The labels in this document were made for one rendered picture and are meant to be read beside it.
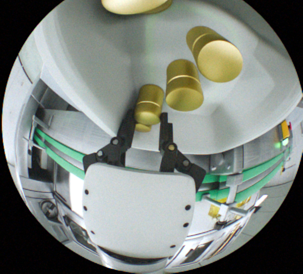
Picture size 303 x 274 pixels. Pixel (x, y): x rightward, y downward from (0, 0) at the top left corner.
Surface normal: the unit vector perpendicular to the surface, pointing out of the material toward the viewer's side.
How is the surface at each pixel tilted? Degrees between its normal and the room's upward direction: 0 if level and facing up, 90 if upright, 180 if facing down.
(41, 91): 90
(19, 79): 90
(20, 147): 90
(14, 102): 90
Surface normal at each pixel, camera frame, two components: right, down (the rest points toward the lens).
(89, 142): -0.01, -0.41
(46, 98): 0.99, 0.11
